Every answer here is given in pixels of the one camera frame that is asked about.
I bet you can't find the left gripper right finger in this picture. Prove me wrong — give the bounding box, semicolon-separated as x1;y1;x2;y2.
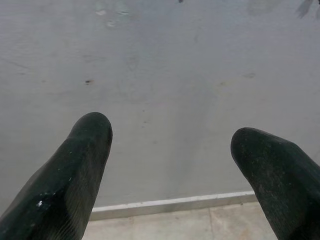
229;127;320;240

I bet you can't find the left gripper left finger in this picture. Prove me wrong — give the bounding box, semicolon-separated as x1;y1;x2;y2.
0;111;114;240

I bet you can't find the pale wall baseboard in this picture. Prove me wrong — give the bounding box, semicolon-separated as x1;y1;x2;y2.
89;190;256;221

